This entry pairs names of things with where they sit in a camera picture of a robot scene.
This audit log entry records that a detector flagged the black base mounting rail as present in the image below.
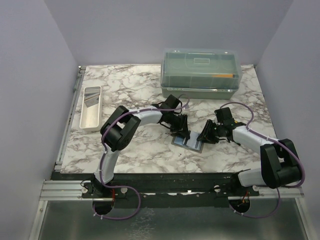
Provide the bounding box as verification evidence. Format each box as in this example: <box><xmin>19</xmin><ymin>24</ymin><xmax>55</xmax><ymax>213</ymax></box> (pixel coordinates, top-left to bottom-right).
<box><xmin>50</xmin><ymin>172</ymin><xmax>259</xmax><ymax>209</ymax></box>

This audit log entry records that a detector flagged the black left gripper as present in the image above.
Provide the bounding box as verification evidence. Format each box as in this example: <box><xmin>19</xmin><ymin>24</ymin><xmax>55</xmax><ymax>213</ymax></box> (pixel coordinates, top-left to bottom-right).
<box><xmin>166</xmin><ymin>113</ymin><xmax>190</xmax><ymax>140</ymax></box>

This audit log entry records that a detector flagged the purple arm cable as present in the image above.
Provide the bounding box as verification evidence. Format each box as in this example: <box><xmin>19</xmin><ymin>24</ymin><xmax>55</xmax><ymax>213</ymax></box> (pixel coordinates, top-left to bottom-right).
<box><xmin>221</xmin><ymin>101</ymin><xmax>306</xmax><ymax>218</ymax></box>
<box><xmin>92</xmin><ymin>93</ymin><xmax>191</xmax><ymax>221</ymax></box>

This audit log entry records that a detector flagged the clear lidded storage box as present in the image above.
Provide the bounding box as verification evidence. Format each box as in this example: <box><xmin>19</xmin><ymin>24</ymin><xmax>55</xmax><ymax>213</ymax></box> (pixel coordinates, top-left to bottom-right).
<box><xmin>160</xmin><ymin>48</ymin><xmax>243</xmax><ymax>100</ymax></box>

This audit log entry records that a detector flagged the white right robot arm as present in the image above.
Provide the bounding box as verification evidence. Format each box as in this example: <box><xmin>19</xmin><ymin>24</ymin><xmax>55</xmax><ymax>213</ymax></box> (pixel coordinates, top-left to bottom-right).
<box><xmin>197</xmin><ymin>107</ymin><xmax>303</xmax><ymax>196</ymax></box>

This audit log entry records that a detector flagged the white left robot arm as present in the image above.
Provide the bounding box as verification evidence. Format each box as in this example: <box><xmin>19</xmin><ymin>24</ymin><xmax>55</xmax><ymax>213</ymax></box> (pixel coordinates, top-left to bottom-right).
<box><xmin>93</xmin><ymin>94</ymin><xmax>190</xmax><ymax>198</ymax></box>

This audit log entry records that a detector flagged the grey leather card holder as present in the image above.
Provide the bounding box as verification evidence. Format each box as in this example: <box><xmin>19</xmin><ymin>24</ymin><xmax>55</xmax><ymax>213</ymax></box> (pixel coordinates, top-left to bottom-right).
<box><xmin>171</xmin><ymin>131</ymin><xmax>204</xmax><ymax>153</ymax></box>

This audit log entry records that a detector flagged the white plastic card tray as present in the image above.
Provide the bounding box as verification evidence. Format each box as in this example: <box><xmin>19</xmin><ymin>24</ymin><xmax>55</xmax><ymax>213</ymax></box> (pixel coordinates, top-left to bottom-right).
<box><xmin>79</xmin><ymin>86</ymin><xmax>103</xmax><ymax>132</ymax></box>

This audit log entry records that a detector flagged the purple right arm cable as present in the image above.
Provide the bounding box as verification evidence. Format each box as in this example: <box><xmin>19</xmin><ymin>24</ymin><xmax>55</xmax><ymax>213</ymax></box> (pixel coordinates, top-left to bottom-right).
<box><xmin>221</xmin><ymin>101</ymin><xmax>306</xmax><ymax>218</ymax></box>

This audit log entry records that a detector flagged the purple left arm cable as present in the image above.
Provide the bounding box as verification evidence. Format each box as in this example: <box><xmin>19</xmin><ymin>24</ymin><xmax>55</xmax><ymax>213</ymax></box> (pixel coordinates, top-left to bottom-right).
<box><xmin>92</xmin><ymin>93</ymin><xmax>191</xmax><ymax>221</ymax></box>

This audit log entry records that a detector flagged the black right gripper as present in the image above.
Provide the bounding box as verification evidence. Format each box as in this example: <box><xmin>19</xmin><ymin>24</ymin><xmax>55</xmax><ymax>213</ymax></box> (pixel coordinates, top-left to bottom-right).
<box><xmin>196</xmin><ymin>119</ymin><xmax>224</xmax><ymax>145</ymax></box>

